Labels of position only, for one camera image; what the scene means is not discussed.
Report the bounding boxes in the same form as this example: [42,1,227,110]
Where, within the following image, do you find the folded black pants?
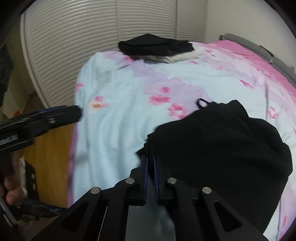
[118,34,195,59]

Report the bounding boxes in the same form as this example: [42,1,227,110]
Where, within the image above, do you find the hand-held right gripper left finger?
[31,155,149,241]

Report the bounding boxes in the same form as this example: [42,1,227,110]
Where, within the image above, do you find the grey bed headboard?
[218,33,296,78]

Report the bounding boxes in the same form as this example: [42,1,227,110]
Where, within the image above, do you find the white louvered closet door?
[20,0,208,107]

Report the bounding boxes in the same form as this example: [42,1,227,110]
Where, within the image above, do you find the bed with floral pink sheet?
[67,39,296,241]

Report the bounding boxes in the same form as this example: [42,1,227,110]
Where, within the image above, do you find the folded white garment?
[148,51,199,64]

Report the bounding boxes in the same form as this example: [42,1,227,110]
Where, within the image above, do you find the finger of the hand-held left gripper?
[28,105,83,133]

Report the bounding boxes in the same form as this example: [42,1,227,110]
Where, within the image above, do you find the person's left hand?
[0,152,25,206]

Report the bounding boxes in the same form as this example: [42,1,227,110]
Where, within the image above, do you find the black pants with white logo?
[136,98,293,235]

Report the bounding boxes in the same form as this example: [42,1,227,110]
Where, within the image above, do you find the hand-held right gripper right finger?
[153,156,264,241]

